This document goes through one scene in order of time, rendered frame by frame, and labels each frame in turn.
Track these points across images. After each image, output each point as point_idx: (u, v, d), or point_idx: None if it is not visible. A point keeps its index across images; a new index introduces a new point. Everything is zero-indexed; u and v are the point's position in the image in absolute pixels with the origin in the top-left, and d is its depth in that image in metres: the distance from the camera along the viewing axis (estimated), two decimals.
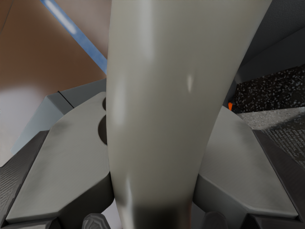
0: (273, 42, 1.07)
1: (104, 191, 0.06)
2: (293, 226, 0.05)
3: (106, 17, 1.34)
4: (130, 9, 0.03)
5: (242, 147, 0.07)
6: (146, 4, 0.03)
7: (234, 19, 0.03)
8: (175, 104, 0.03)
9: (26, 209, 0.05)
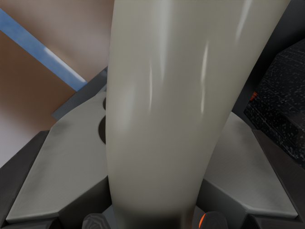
0: (284, 42, 0.90)
1: (105, 191, 0.06)
2: (293, 226, 0.05)
3: (56, 0, 0.86)
4: (138, 4, 0.03)
5: (241, 147, 0.07)
6: None
7: (255, 17, 0.02)
8: (185, 110, 0.03)
9: (26, 209, 0.05)
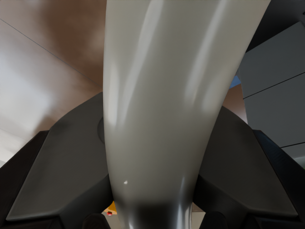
0: None
1: (104, 191, 0.06)
2: (293, 226, 0.05)
3: None
4: None
5: (242, 147, 0.07)
6: None
7: None
8: None
9: (26, 208, 0.05)
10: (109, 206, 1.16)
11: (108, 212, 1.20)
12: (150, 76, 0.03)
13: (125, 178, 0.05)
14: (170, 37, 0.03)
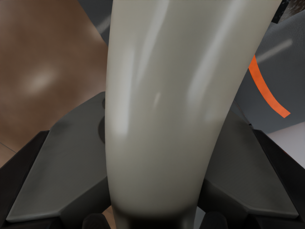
0: None
1: (105, 191, 0.06)
2: (294, 226, 0.05)
3: None
4: None
5: (242, 147, 0.07)
6: None
7: None
8: None
9: (27, 209, 0.05)
10: None
11: None
12: (158, 79, 0.03)
13: (126, 188, 0.04)
14: (181, 38, 0.03)
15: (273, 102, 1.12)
